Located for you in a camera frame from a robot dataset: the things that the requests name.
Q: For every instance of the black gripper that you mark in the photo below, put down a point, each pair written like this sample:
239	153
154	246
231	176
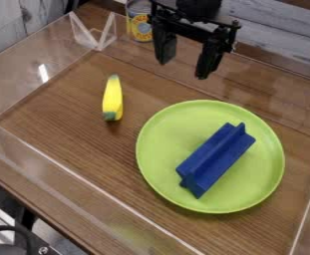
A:
195	19

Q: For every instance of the yellow toy banana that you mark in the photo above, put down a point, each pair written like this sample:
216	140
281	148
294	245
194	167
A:
112	99

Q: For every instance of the green round plate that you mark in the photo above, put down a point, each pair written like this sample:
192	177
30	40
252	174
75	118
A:
171	136

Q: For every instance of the yellow labelled tin can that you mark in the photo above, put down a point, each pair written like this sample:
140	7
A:
137	27

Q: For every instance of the blue plastic block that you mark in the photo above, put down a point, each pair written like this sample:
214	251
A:
208	162

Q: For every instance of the clear acrylic tray enclosure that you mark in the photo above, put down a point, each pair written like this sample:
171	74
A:
68	163

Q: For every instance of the black metal table bracket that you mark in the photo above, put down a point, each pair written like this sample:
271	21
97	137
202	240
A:
25	239

